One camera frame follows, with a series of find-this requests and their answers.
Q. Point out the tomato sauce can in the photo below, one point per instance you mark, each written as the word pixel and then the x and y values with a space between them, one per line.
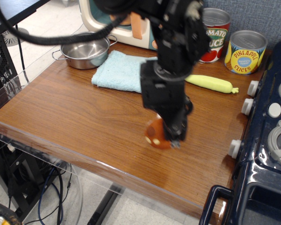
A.
pixel 217 22

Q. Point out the clear acrylic table guard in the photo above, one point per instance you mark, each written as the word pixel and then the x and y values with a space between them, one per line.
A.
pixel 14 86

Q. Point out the dark blue toy stove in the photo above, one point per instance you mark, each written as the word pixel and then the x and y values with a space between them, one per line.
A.
pixel 255 197

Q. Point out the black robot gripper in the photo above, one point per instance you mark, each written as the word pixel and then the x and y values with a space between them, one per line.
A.
pixel 168 99

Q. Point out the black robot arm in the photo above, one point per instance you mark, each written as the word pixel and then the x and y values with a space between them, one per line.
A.
pixel 181 39

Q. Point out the brown plush mushroom toy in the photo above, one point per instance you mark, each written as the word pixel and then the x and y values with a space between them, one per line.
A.
pixel 154 134

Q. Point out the spoon with yellow-green handle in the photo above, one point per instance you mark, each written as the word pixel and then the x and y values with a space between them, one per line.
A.
pixel 212 83

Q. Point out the light blue folded towel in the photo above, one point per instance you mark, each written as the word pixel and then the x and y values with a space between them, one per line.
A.
pixel 120 72

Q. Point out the black desk at left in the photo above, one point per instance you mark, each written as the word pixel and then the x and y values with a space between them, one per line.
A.
pixel 14 11

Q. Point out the black table leg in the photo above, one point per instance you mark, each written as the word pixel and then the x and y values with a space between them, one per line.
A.
pixel 105 205

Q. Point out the toy microwave with orange buttons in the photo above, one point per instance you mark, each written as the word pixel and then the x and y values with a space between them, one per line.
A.
pixel 132 31

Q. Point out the pineapple slices can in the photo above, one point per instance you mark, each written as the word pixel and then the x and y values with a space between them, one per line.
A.
pixel 245 51

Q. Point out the small stainless steel pot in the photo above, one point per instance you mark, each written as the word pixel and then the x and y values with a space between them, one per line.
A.
pixel 87 55

